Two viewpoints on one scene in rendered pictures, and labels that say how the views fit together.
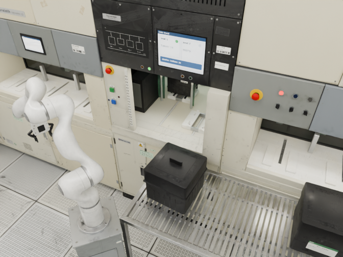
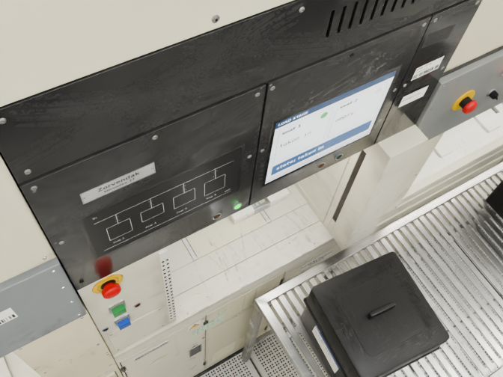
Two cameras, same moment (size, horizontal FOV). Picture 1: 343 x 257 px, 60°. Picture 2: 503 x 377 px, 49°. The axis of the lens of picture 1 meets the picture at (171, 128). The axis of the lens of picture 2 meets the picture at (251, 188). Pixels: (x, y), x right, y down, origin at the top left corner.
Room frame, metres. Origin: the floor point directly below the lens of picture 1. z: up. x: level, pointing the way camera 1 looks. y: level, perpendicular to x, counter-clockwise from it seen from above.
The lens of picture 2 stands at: (1.35, 0.64, 2.47)
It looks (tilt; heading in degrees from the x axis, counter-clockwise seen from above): 59 degrees down; 297
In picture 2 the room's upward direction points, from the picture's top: 8 degrees clockwise
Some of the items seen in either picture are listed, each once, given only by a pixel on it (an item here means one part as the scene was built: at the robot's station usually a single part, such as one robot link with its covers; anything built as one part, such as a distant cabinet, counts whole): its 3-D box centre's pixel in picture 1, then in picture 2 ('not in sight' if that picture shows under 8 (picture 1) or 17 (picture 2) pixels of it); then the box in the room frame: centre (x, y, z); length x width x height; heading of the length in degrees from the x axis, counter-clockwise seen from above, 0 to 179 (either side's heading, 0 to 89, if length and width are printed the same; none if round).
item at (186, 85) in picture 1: (184, 76); not in sight; (2.21, -0.10, 1.06); 0.24 x 0.20 x 0.32; 65
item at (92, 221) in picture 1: (91, 210); not in sight; (1.02, 0.46, 0.85); 0.19 x 0.19 x 0.18
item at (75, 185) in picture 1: (79, 188); not in sight; (1.00, 0.48, 1.07); 0.19 x 0.12 x 0.24; 130
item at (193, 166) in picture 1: (175, 167); (376, 316); (1.24, -0.03, 0.98); 0.29 x 0.29 x 0.13; 60
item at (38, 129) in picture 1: (39, 124); not in sight; (1.48, 0.84, 1.12); 0.10 x 0.07 x 0.11; 130
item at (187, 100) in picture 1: (183, 93); not in sight; (2.21, -0.10, 0.89); 0.22 x 0.21 x 0.04; 155
